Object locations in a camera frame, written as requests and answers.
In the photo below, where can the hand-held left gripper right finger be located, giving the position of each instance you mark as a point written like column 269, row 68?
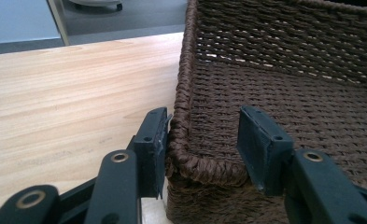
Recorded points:
column 271, row 161

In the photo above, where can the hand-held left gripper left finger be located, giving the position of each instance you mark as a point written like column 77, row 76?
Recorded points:
column 147, row 161

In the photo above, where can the brown woven basket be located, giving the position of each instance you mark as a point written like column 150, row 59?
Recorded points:
column 280, row 77

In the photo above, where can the dark chair base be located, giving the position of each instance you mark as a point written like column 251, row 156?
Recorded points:
column 97, row 3

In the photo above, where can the white panel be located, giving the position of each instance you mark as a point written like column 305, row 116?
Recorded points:
column 16, row 20

